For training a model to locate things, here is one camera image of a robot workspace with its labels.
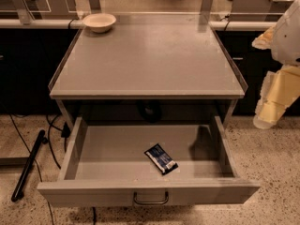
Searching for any black floor cable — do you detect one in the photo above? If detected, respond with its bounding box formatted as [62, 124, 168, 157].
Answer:
[8, 113, 70, 225]

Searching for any metal drawer handle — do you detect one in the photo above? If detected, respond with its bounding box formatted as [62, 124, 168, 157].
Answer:
[133, 191, 169, 205]

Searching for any black bar on floor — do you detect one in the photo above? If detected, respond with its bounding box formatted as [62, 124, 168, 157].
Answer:
[11, 129, 45, 203]

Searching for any white bowl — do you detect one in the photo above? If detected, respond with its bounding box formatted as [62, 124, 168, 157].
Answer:
[82, 13, 116, 33]

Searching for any grey counter cabinet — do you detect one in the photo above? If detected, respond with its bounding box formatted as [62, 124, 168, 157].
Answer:
[47, 12, 248, 129]

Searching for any grey open drawer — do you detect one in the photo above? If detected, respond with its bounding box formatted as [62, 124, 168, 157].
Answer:
[37, 116, 260, 207]

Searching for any white horizontal rail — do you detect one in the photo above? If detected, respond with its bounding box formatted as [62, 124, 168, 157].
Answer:
[0, 19, 276, 31]

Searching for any blue rxbar wrapper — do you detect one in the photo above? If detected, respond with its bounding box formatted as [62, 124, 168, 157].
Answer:
[144, 143, 178, 175]

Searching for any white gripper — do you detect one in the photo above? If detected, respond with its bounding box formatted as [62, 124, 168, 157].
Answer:
[252, 0, 300, 129]

